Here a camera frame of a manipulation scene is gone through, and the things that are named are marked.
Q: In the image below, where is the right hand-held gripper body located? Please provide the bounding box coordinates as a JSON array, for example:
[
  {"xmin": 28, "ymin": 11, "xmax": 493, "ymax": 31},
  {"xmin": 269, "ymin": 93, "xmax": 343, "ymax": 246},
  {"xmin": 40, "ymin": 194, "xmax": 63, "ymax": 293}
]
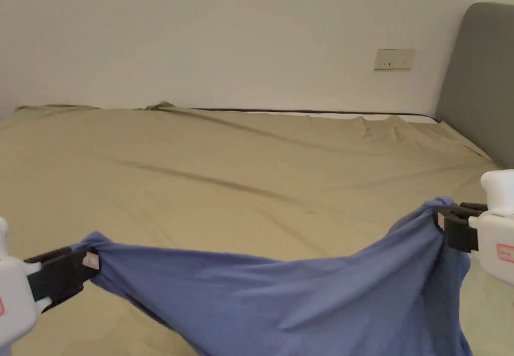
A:
[{"xmin": 467, "ymin": 169, "xmax": 514, "ymax": 287}]

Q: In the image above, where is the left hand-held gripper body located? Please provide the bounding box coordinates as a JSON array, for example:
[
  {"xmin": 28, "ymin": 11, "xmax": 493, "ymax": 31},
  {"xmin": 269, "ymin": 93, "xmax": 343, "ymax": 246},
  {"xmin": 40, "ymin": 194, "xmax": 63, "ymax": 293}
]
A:
[{"xmin": 0, "ymin": 217, "xmax": 53, "ymax": 337}]

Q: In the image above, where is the blue shirt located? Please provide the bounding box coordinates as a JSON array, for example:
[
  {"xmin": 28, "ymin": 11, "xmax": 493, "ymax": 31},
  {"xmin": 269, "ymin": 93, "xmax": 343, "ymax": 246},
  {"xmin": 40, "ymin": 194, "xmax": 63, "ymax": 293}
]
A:
[{"xmin": 70, "ymin": 196, "xmax": 475, "ymax": 356}]

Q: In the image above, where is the grey padded headboard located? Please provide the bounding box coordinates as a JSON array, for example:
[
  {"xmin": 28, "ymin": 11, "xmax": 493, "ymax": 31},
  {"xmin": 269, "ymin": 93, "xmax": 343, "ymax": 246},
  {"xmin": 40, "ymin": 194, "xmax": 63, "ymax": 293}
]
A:
[{"xmin": 435, "ymin": 2, "xmax": 514, "ymax": 171}]

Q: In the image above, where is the bed with beige sheet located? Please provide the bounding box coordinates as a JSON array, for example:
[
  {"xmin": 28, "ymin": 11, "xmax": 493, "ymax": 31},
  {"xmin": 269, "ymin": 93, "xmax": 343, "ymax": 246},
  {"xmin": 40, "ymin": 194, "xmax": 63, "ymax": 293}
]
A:
[{"xmin": 0, "ymin": 100, "xmax": 514, "ymax": 356}]

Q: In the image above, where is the white wall socket plate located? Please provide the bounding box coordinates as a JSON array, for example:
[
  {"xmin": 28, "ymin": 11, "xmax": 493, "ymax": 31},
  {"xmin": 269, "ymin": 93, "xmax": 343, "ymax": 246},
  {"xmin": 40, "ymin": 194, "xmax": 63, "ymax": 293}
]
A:
[{"xmin": 373, "ymin": 48, "xmax": 417, "ymax": 71}]

